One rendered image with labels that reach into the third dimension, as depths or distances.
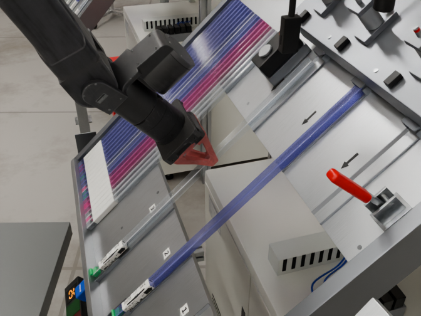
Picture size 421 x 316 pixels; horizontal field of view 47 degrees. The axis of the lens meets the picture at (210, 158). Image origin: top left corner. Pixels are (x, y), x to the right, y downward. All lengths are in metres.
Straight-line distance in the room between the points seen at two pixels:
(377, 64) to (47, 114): 2.48
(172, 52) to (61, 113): 2.31
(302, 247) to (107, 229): 0.39
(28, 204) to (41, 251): 1.14
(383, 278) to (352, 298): 0.04
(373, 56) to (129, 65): 0.30
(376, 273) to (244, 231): 0.58
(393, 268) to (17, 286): 0.75
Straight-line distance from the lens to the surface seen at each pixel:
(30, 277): 1.08
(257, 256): 1.03
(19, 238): 1.17
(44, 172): 2.43
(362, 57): 0.62
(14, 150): 2.65
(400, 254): 0.54
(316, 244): 1.01
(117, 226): 0.89
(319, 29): 0.70
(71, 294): 0.94
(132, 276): 0.80
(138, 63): 0.62
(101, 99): 0.61
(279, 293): 0.97
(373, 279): 0.55
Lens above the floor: 1.36
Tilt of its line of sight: 35 degrees down
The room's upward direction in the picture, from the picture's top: straight up
